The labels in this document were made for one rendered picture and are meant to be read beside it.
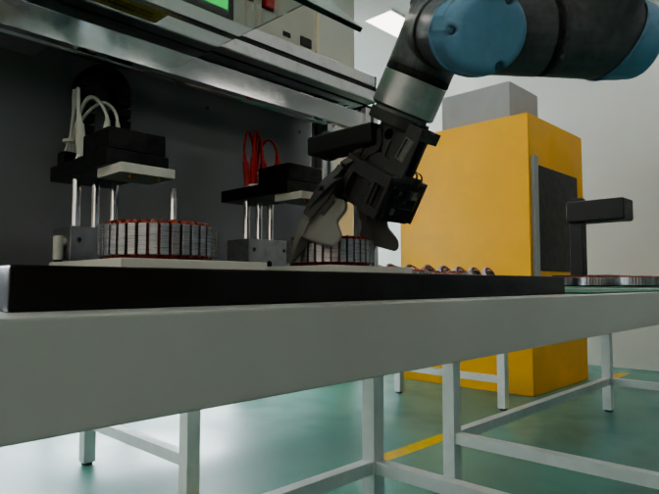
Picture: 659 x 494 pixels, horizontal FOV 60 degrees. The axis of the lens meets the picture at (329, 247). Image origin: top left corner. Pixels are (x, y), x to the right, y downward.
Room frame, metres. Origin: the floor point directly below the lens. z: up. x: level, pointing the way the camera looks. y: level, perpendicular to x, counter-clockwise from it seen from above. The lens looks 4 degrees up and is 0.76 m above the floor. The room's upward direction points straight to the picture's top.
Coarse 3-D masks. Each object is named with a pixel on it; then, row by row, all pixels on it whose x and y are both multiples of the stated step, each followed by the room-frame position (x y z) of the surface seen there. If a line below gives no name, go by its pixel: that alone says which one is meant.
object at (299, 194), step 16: (272, 176) 0.76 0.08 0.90; (288, 176) 0.74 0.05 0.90; (304, 176) 0.76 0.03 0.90; (320, 176) 0.78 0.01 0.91; (224, 192) 0.83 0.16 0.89; (240, 192) 0.80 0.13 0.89; (256, 192) 0.78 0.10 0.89; (272, 192) 0.76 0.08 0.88; (288, 192) 0.74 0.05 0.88; (304, 192) 0.73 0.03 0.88; (256, 208) 0.83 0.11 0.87; (272, 208) 0.84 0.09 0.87; (256, 224) 0.83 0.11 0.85; (272, 224) 0.84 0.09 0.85
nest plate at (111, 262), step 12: (60, 264) 0.53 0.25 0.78; (72, 264) 0.52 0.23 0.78; (84, 264) 0.50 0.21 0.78; (96, 264) 0.48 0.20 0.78; (108, 264) 0.47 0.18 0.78; (120, 264) 0.45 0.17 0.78; (132, 264) 0.46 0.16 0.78; (144, 264) 0.47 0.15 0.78; (156, 264) 0.47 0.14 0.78; (168, 264) 0.48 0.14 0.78; (180, 264) 0.49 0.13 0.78; (192, 264) 0.50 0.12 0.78; (204, 264) 0.51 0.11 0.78; (216, 264) 0.52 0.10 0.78; (228, 264) 0.53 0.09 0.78; (240, 264) 0.54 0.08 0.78; (252, 264) 0.55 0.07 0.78; (264, 264) 0.56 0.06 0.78
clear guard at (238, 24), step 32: (32, 0) 0.59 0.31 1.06; (64, 0) 0.59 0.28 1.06; (96, 0) 0.59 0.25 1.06; (128, 0) 0.59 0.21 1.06; (160, 0) 0.59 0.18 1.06; (192, 0) 0.59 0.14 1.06; (224, 0) 0.59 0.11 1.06; (256, 0) 0.59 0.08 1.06; (288, 0) 0.59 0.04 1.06; (320, 0) 0.53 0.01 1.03; (128, 32) 0.66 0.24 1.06; (160, 32) 0.66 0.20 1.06; (192, 32) 0.66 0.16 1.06; (224, 32) 0.66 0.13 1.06
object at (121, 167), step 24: (96, 144) 0.58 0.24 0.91; (120, 144) 0.57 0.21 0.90; (144, 144) 0.59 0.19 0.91; (72, 168) 0.62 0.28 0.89; (96, 168) 0.58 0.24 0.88; (120, 168) 0.55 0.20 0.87; (144, 168) 0.57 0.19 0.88; (168, 168) 0.61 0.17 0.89; (72, 192) 0.64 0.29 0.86; (96, 192) 0.65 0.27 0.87; (72, 216) 0.64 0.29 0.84; (96, 216) 0.65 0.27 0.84
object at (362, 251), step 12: (288, 240) 0.71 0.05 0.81; (348, 240) 0.68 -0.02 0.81; (360, 240) 0.69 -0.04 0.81; (288, 252) 0.71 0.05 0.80; (312, 252) 0.68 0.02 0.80; (324, 252) 0.68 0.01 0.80; (336, 252) 0.68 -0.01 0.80; (348, 252) 0.68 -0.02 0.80; (360, 252) 0.69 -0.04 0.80; (372, 252) 0.71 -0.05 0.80; (300, 264) 0.70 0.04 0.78; (312, 264) 0.69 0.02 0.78; (324, 264) 0.69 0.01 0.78; (336, 264) 0.68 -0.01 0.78; (348, 264) 0.69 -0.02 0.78; (360, 264) 0.70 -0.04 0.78
